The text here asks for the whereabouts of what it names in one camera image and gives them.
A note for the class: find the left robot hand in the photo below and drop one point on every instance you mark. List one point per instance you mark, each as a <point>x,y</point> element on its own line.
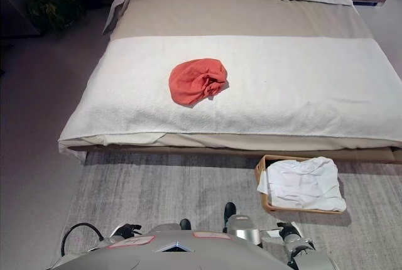
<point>128,230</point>

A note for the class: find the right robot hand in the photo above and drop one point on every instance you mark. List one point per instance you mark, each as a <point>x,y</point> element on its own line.
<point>287,229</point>

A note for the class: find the red cloth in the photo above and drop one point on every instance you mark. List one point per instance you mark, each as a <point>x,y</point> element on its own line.
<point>188,81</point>

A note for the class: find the woven wooden basket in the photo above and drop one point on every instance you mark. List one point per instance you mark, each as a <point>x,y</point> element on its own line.
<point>259,167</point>

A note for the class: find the bed with white blanket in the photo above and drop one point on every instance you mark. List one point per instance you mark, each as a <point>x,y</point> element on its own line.
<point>282,94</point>

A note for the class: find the silver right robot leg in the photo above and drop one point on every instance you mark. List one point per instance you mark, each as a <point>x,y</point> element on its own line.
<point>242,229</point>

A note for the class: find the white crumpled cloth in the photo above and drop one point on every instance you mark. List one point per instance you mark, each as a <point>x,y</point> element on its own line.
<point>301,185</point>

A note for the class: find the silver robot torso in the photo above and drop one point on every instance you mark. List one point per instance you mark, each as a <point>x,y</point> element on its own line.
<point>176,257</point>

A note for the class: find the beige duvet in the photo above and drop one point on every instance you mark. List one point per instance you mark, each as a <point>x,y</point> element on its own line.
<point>235,15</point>

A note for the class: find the green potted plant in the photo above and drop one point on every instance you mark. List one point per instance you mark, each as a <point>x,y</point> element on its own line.
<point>53,3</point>

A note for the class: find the dark cabinet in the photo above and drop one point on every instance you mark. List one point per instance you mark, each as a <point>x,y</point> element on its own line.
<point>12,15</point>

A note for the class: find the beige bed frame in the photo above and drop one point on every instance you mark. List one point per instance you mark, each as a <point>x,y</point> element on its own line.
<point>220,152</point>

